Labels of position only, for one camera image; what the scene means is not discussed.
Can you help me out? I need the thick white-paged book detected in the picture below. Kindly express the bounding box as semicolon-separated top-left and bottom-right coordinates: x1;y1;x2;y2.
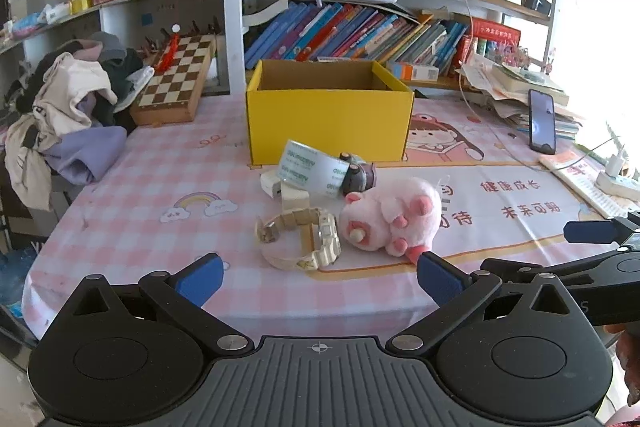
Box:
243;0;291;30

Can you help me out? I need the white orange box with blue stripe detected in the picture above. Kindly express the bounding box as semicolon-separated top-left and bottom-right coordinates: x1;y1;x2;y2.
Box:
385;61;441;82

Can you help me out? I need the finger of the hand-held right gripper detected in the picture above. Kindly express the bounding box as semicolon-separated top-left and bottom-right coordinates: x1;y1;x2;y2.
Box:
563;216;640;248
479;251;621;284

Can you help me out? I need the blue plastic water bottle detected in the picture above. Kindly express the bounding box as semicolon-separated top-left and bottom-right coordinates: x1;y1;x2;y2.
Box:
0;247;38;308

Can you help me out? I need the white power strip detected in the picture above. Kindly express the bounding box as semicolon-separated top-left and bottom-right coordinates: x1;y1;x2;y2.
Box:
595;169;640;202

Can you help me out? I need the white frame wooden bookshelf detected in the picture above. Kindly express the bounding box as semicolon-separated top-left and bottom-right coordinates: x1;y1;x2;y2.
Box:
0;0;566;98

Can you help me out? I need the red tassel ornament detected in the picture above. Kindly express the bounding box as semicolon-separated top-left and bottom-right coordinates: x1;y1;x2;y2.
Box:
152;24;182;75

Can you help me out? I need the row of leaning colourful books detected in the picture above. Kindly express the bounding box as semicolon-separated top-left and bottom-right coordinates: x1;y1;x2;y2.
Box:
244;0;471;64

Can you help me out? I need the person's right hand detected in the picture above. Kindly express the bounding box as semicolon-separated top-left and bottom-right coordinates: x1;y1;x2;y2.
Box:
605;323;640;408

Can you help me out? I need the white charging cable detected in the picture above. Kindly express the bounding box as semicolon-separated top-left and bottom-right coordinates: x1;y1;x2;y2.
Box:
440;0;546;170

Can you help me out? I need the beige digital wristwatch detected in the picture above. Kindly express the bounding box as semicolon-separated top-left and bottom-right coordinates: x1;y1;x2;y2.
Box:
255;207;343;271

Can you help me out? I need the white plug adapter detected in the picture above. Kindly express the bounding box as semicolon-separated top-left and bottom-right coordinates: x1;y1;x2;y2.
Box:
606;147;628;175

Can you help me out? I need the clear packing tape roll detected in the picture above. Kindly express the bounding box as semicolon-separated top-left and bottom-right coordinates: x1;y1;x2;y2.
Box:
276;138;351;198

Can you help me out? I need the small white charger block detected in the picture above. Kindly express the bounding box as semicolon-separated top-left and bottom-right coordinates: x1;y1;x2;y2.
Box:
260;167;286;198

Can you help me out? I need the small beige box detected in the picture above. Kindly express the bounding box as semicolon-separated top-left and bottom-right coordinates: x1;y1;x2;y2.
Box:
280;182;311;212

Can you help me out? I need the black smartphone on stand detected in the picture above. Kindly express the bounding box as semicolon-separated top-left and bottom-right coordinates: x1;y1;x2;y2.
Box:
528;88;557;155

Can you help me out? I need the wooden chessboard case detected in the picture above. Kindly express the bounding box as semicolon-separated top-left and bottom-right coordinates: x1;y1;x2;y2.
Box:
129;34;217;126

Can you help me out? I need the pile of clothes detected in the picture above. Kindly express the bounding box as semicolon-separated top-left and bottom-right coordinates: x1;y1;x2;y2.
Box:
0;32;156;212

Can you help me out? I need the small grey toy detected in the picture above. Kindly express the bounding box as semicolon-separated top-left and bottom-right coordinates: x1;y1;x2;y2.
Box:
337;152;378;195

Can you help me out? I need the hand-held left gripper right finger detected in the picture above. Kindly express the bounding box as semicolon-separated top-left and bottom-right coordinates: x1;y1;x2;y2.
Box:
386;252;583;355

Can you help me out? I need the pink plush pig toy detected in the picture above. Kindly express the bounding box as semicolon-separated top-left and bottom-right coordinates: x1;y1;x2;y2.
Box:
338;177;443;264

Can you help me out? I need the stack of papers and books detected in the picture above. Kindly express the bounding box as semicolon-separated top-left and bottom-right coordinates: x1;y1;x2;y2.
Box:
457;54;583;140

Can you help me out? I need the white keyboard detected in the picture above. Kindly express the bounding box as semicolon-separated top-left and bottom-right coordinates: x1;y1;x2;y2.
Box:
539;154;626;219

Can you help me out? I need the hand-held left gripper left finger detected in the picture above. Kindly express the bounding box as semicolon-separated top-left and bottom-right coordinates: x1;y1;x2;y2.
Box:
64;253;255;355

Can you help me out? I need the yellow cardboard box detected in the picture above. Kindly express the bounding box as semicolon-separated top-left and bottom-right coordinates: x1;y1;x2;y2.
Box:
245;59;415;166

